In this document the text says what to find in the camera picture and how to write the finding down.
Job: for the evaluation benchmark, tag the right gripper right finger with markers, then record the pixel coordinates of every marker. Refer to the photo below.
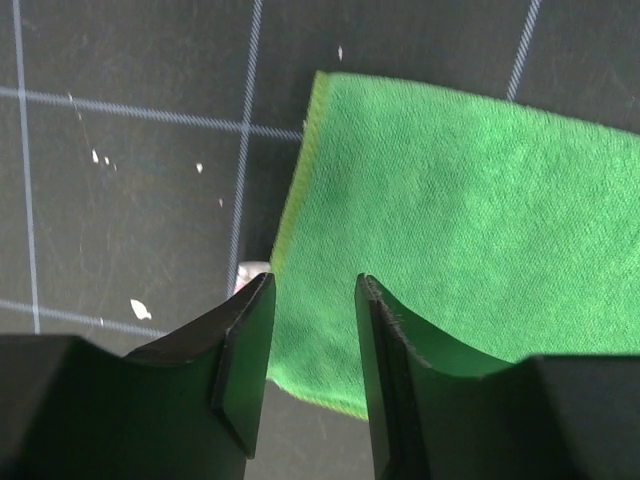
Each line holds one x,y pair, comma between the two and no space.
440,409

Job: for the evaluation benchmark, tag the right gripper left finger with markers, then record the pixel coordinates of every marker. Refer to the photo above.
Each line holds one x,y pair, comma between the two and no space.
185,406

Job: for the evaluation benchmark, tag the green towel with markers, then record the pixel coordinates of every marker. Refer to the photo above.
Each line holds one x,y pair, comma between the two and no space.
513,229

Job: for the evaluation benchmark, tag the black grid mat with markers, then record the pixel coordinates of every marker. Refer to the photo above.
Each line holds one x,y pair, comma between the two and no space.
147,147

